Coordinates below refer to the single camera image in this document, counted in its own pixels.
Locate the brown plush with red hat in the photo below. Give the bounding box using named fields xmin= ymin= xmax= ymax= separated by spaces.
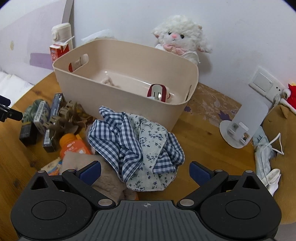
xmin=263 ymin=83 xmax=295 ymax=225

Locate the dark blue card box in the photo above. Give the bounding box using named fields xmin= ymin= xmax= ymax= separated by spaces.
xmin=42 ymin=93 xmax=65 ymax=153

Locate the small black box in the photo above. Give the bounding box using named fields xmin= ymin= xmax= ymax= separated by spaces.
xmin=19 ymin=123 xmax=39 ymax=146

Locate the beige fuzzy plush item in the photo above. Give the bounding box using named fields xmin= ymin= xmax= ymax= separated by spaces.
xmin=59 ymin=152 xmax=138 ymax=203

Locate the blue white patterned box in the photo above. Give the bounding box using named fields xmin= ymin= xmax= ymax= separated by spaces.
xmin=33 ymin=100 xmax=51 ymax=135

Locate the red white cup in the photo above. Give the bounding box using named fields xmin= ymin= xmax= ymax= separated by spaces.
xmin=147 ymin=84 xmax=171 ymax=102

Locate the white wall socket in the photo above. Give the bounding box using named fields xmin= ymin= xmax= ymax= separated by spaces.
xmin=249 ymin=66 xmax=286 ymax=102

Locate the lavender headboard panel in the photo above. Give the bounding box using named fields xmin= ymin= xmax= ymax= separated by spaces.
xmin=1 ymin=1 xmax=73 ymax=73

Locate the white plush lamb toy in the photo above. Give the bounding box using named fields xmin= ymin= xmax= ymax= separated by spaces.
xmin=152 ymin=15 xmax=212 ymax=65

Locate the white phone stand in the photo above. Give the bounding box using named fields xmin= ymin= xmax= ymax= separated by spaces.
xmin=219 ymin=94 xmax=268 ymax=149

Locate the red white milk carton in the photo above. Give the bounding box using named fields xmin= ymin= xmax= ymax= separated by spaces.
xmin=49 ymin=36 xmax=74 ymax=63

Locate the beige plastic storage bin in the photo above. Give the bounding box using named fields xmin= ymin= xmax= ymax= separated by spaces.
xmin=53 ymin=39 xmax=199 ymax=131

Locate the white patterned bedding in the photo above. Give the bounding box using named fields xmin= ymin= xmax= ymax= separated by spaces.
xmin=0 ymin=71 xmax=34 ymax=107

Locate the light blue crumpled cloth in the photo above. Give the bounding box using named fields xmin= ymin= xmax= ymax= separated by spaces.
xmin=252 ymin=126 xmax=282 ymax=196

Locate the white tissue pack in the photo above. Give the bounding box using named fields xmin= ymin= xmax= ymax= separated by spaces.
xmin=81 ymin=29 xmax=115 ymax=44

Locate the blue white checkered cloth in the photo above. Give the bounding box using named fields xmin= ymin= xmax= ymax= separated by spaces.
xmin=87 ymin=106 xmax=185 ymax=192

